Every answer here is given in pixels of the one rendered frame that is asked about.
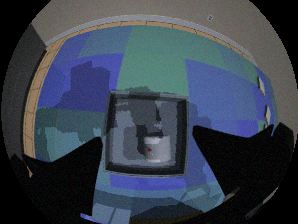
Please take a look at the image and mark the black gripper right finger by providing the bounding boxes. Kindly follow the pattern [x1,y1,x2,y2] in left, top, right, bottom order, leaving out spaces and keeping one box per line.
[192,124,274,196]

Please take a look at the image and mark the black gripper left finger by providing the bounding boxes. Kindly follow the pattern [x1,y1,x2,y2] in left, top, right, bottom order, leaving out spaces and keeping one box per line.
[21,136,104,217]

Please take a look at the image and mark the grey cylinder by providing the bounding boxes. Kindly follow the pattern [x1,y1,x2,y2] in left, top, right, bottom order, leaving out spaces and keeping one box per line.
[144,136,172,163]

